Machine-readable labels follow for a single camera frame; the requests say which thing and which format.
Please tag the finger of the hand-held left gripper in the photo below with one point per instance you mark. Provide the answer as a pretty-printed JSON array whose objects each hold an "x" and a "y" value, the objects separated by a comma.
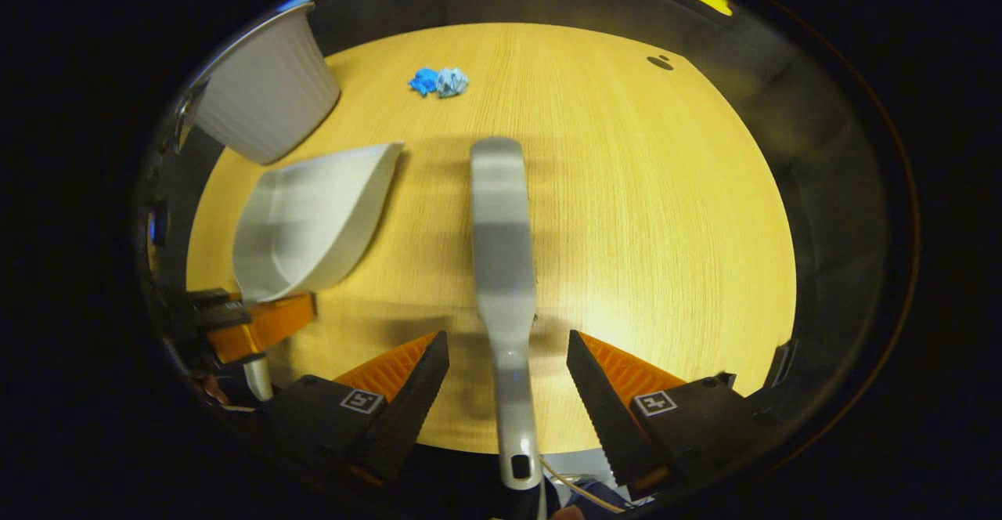
[
  {"x": 219, "y": 308},
  {"x": 262, "y": 324}
]

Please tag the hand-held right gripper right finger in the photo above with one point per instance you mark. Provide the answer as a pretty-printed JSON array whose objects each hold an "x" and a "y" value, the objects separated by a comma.
[{"x": 599, "y": 402}]

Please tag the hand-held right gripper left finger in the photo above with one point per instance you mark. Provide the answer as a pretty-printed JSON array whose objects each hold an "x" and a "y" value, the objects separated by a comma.
[{"x": 407, "y": 410}]

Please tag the white dustpan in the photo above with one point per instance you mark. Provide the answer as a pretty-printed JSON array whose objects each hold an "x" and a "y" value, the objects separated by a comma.
[{"x": 313, "y": 214}]

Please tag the small white broom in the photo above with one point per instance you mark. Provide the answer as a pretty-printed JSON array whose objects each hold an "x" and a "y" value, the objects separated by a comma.
[{"x": 501, "y": 254}]

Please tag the white ribbed garbage bin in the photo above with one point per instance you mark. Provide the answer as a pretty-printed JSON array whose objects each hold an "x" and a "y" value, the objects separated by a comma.
[{"x": 266, "y": 89}]

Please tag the pale blue paper trash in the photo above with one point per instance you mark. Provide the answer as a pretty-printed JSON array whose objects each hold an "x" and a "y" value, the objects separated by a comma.
[{"x": 452, "y": 82}]

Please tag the wooden desktop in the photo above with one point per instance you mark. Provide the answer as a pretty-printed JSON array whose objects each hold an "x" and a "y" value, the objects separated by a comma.
[{"x": 642, "y": 214}]

